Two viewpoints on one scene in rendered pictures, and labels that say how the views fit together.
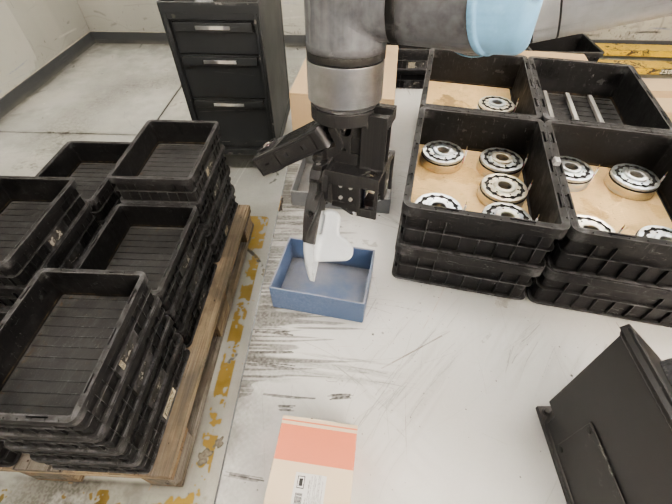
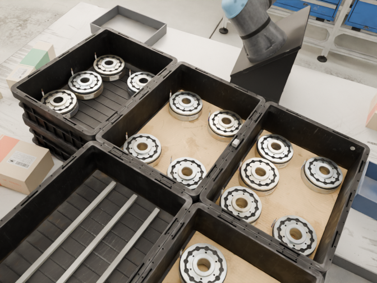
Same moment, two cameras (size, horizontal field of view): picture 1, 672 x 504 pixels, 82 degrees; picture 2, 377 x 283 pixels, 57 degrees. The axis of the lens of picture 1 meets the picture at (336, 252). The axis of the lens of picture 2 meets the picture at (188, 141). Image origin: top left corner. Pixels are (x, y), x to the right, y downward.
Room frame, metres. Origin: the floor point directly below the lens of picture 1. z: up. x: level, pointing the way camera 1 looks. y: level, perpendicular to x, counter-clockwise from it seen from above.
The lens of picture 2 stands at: (1.26, -0.45, 1.59)
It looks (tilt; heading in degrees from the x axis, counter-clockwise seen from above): 50 degrees down; 193
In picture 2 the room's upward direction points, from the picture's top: 7 degrees clockwise
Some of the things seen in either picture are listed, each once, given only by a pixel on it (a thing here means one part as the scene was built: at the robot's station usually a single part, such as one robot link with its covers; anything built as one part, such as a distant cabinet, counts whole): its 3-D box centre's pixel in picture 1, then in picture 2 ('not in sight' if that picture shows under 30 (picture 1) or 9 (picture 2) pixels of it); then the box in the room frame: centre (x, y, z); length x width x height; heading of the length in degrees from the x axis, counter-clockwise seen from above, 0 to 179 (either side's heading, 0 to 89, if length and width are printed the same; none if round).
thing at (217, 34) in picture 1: (240, 77); not in sight; (2.22, 0.55, 0.45); 0.60 x 0.45 x 0.90; 177
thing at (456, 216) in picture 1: (480, 161); (290, 173); (0.71, -0.31, 0.92); 0.40 x 0.30 x 0.02; 167
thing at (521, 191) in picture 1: (503, 187); (260, 173); (0.69, -0.38, 0.86); 0.10 x 0.10 x 0.01
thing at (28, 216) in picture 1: (38, 262); not in sight; (0.89, 1.06, 0.37); 0.40 x 0.30 x 0.45; 178
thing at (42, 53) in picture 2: not in sight; (32, 67); (0.43, -1.28, 0.73); 0.24 x 0.06 x 0.06; 8
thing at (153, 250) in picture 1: (154, 275); not in sight; (0.87, 0.66, 0.31); 0.40 x 0.30 x 0.34; 177
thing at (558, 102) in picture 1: (581, 110); (84, 246); (1.03, -0.70, 0.87); 0.40 x 0.30 x 0.11; 167
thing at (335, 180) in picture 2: (438, 208); (323, 172); (0.62, -0.22, 0.86); 0.10 x 0.10 x 0.01
